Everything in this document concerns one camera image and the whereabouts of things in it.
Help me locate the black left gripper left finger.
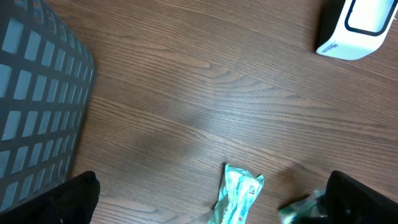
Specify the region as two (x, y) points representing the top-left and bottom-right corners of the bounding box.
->
(1, 170), (100, 224)

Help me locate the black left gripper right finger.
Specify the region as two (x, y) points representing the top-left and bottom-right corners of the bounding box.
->
(325, 170), (397, 224)

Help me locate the teal tissue pack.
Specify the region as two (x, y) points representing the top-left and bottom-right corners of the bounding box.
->
(279, 190), (327, 224)

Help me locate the teal snack bar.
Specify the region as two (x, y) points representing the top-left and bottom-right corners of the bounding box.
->
(208, 164), (264, 224)

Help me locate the white barcode scanner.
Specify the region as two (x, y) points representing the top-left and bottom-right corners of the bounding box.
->
(316, 0), (397, 60)

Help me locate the grey plastic basket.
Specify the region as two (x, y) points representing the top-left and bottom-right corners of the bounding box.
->
(1, 0), (96, 212)

